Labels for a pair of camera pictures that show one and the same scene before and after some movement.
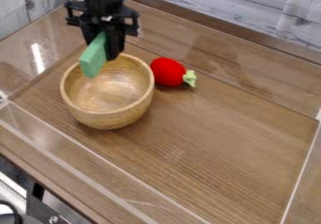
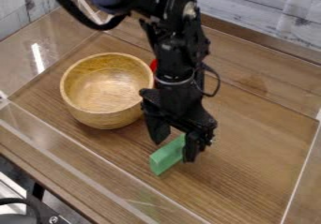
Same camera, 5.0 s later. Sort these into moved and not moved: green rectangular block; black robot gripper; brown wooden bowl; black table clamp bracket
Moved: green rectangular block; black robot gripper
Not moved: brown wooden bowl; black table clamp bracket
